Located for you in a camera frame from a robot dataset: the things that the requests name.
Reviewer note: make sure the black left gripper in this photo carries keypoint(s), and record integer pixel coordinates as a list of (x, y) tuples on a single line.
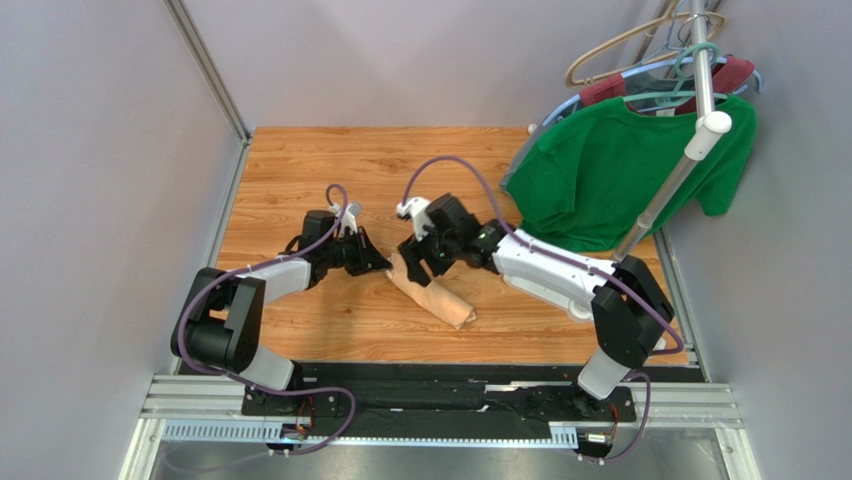
[(368, 257)]

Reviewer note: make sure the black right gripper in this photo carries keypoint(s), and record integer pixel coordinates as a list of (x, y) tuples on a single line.
[(426, 252)]

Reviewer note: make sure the beige cloth napkin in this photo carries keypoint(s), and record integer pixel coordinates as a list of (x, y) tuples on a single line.
[(434, 298)]

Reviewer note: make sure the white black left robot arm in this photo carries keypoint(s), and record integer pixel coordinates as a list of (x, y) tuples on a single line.
[(218, 330)]

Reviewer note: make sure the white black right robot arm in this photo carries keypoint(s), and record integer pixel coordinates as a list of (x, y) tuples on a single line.
[(622, 299)]

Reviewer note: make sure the green t-shirt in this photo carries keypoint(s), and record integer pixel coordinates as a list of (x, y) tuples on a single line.
[(584, 183)]

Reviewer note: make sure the light blue hanger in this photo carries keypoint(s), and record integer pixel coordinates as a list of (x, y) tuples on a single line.
[(730, 75)]

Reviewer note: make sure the teal plastic hanger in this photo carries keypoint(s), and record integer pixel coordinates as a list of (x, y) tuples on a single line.
[(692, 68)]

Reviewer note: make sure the silver white clothes rack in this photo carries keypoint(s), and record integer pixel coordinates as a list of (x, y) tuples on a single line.
[(709, 126)]

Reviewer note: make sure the red garment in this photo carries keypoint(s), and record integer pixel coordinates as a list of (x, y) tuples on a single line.
[(617, 109)]

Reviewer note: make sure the aluminium front rail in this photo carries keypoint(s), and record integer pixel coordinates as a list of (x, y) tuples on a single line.
[(698, 432)]

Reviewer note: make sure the aluminium frame rail left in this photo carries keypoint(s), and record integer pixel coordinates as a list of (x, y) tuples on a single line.
[(194, 41)]

